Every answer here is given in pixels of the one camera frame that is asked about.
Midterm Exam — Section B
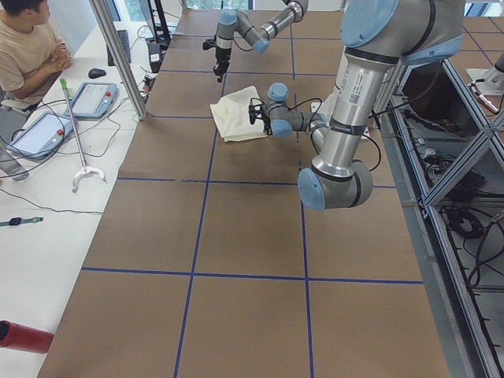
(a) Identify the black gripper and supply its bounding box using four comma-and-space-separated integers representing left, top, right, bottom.
202, 37, 232, 82
248, 98, 272, 135

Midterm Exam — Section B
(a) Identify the cream long-sleeve cat shirt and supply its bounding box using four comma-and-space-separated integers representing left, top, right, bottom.
209, 86, 266, 142

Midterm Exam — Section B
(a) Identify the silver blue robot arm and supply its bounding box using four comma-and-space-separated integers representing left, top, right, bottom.
249, 1, 465, 209
202, 0, 309, 83

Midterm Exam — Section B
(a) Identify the black box with label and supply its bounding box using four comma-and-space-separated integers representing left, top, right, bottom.
147, 42, 163, 73

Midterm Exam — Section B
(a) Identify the black keyboard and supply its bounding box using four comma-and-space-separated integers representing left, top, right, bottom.
106, 29, 131, 67

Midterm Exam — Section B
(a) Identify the black computer mouse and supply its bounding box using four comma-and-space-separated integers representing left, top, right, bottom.
87, 69, 107, 80

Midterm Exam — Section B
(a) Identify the far teach pendant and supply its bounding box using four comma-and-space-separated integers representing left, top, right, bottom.
65, 82, 118, 120

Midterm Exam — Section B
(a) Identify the teach pendant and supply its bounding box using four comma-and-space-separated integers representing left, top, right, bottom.
65, 82, 118, 120
7, 112, 73, 160

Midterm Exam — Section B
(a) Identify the grabber stick tool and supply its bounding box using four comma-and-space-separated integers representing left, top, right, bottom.
60, 78, 106, 194

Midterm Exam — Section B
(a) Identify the near teach pendant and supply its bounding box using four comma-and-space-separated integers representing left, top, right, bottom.
7, 112, 73, 160

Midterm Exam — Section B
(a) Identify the person in beige shirt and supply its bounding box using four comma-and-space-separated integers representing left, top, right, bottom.
1, 0, 72, 110

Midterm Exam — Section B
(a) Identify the clear water bottle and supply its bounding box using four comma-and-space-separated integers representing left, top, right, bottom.
0, 146, 29, 182

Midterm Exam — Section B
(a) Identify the red bottle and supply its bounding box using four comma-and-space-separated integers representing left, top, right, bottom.
1, 321, 54, 354

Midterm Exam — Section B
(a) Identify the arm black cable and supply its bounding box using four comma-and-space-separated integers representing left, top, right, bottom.
287, 97, 383, 172

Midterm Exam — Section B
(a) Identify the aluminium frame post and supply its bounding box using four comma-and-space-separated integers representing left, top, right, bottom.
89, 0, 146, 120

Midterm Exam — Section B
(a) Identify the green strap wristwatch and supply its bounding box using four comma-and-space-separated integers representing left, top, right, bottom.
0, 217, 44, 227

